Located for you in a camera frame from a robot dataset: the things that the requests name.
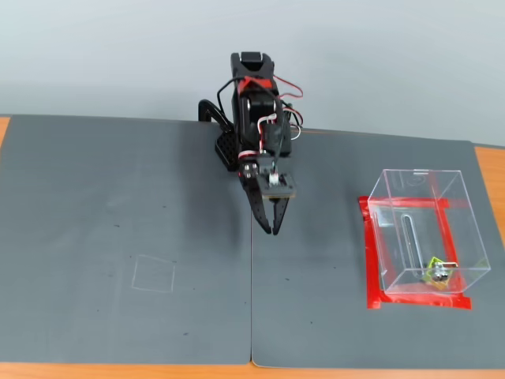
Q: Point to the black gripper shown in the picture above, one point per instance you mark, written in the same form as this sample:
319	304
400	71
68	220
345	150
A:
256	197

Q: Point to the green lego block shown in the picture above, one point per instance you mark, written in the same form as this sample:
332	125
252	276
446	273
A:
433	262

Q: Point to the red tape on arm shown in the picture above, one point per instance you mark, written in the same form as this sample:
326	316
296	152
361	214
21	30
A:
260	83

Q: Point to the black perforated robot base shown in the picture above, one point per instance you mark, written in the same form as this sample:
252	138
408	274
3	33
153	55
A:
225	152

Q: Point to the metal box latch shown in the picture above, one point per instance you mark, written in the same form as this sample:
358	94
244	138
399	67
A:
444	271

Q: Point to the transparent acrylic box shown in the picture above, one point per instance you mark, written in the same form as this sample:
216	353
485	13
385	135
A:
465	237

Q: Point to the grey rubber mat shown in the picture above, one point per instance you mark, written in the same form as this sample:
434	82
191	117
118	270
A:
315	256
118	237

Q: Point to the red tape strip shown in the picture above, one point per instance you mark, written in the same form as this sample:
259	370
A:
406	201
418	302
447	237
370	268

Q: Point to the black table clamp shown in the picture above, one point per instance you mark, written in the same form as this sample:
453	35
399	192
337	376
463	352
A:
207	108

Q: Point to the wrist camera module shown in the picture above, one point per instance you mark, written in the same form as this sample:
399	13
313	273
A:
282	189

